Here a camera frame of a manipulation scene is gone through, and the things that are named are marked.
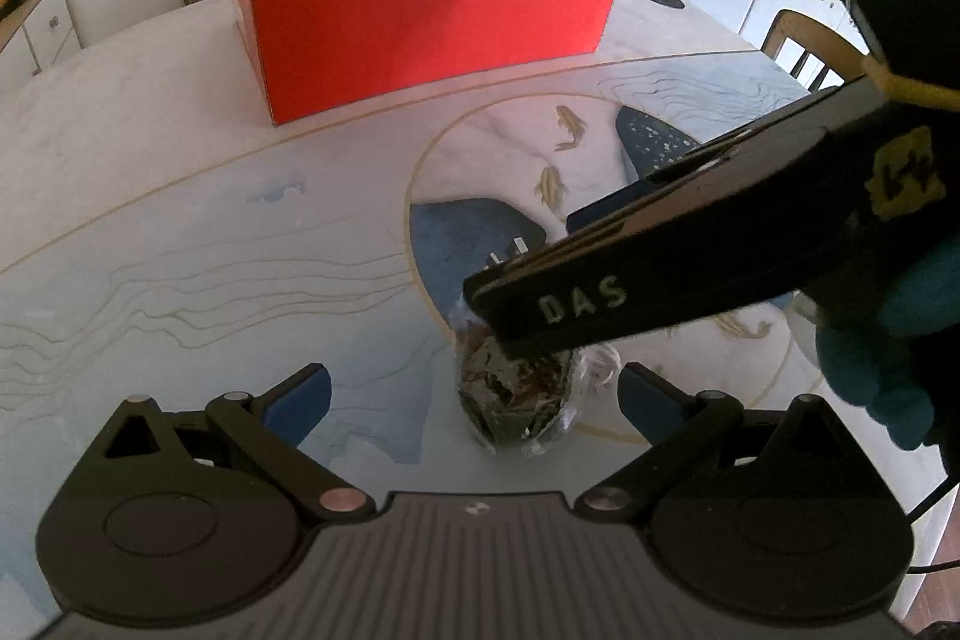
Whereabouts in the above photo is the white drawer sideboard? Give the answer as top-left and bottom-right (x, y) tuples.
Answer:
(0, 0), (82, 99)

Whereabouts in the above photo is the right wooden chair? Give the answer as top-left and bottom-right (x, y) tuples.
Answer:
(760, 10), (864, 92)

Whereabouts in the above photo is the blue gloved hand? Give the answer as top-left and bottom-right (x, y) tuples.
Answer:
(815, 244), (958, 463)

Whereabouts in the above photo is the dark tea leaf bag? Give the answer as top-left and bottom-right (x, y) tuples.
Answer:
(448, 298), (623, 456)

